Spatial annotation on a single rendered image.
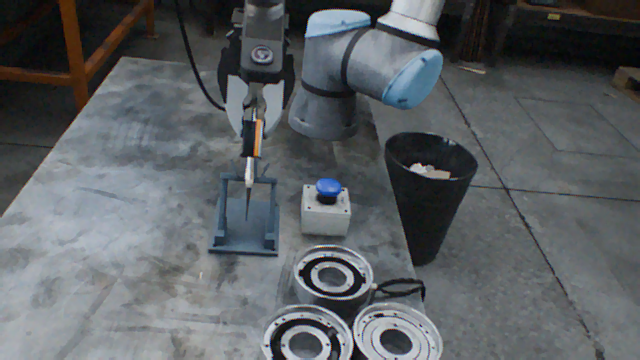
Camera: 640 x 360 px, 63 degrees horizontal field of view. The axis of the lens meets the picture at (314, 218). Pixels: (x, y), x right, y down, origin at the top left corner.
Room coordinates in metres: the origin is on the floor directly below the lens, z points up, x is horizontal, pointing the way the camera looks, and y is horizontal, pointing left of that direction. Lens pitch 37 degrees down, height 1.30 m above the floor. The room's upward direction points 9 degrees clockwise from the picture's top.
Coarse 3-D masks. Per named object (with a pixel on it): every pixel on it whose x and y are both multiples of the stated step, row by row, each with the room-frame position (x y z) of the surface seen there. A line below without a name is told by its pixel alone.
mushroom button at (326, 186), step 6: (318, 180) 0.67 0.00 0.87; (324, 180) 0.67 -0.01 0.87; (330, 180) 0.67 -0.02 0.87; (336, 180) 0.68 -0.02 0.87; (318, 186) 0.65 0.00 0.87; (324, 186) 0.65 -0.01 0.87; (330, 186) 0.65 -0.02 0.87; (336, 186) 0.66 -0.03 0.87; (318, 192) 0.65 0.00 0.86; (324, 192) 0.64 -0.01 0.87; (330, 192) 0.64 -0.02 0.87; (336, 192) 0.65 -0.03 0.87
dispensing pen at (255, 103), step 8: (256, 96) 0.64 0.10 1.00; (256, 104) 0.64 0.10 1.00; (256, 112) 0.63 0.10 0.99; (248, 120) 0.61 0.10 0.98; (248, 128) 0.60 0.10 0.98; (248, 136) 0.60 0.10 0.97; (248, 144) 0.59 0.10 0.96; (248, 152) 0.59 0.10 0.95; (248, 160) 0.59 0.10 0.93; (248, 168) 0.59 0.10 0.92; (248, 176) 0.58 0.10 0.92; (248, 184) 0.58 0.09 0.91; (248, 192) 0.57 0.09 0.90; (248, 200) 0.57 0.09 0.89
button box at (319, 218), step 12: (312, 192) 0.67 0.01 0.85; (312, 204) 0.64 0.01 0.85; (324, 204) 0.65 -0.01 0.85; (336, 204) 0.65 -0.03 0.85; (348, 204) 0.66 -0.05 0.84; (312, 216) 0.63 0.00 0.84; (324, 216) 0.63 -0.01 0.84; (336, 216) 0.63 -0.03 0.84; (348, 216) 0.63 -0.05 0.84; (312, 228) 0.63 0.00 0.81; (324, 228) 0.63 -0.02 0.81; (336, 228) 0.63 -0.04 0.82
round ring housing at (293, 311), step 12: (276, 312) 0.42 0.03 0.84; (288, 312) 0.43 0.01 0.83; (300, 312) 0.44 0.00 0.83; (312, 312) 0.44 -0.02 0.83; (324, 312) 0.43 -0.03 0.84; (264, 324) 0.40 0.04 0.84; (336, 324) 0.42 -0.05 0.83; (264, 336) 0.39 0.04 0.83; (288, 336) 0.40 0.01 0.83; (300, 336) 0.41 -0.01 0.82; (312, 336) 0.41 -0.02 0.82; (324, 336) 0.40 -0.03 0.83; (348, 336) 0.40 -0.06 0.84; (264, 348) 0.36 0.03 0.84; (288, 348) 0.38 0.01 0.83; (312, 348) 0.41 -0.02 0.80; (324, 348) 0.39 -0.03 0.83; (348, 348) 0.39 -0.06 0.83
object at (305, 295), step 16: (304, 256) 0.54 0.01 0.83; (336, 256) 0.55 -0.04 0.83; (352, 256) 0.55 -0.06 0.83; (320, 272) 0.52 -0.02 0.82; (336, 272) 0.53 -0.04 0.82; (368, 272) 0.52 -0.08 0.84; (304, 288) 0.47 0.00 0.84; (336, 288) 0.49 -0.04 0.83; (368, 288) 0.48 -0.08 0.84; (320, 304) 0.46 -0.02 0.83; (336, 304) 0.46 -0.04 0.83; (352, 304) 0.46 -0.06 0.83
